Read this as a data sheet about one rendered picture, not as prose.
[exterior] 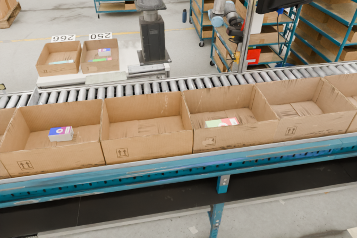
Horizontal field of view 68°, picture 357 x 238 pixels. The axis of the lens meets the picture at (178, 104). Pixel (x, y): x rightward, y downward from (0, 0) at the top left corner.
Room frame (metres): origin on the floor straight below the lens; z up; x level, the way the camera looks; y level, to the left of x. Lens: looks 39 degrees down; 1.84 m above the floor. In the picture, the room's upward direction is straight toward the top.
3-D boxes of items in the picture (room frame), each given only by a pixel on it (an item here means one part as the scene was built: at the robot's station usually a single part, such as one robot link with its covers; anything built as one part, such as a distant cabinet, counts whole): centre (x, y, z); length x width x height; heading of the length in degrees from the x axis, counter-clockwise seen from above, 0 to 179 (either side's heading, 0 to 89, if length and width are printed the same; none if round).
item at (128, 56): (2.00, 0.62, 0.74); 1.00 x 0.58 x 0.03; 103
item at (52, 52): (1.90, 0.95, 0.80); 0.38 x 0.28 x 0.10; 11
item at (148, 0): (2.01, 0.21, 1.24); 0.19 x 0.19 x 0.10
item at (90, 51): (1.94, 0.63, 0.80); 0.38 x 0.28 x 0.10; 11
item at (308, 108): (1.05, -0.62, 0.97); 0.39 x 0.29 x 0.17; 100
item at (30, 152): (0.86, 0.54, 0.96); 0.39 x 0.29 x 0.17; 100
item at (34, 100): (1.25, 0.93, 0.76); 0.46 x 0.01 x 0.09; 10
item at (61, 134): (0.93, 0.58, 0.91); 0.10 x 0.06 x 0.05; 98
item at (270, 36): (2.47, -0.73, 0.79); 0.40 x 0.30 x 0.10; 11
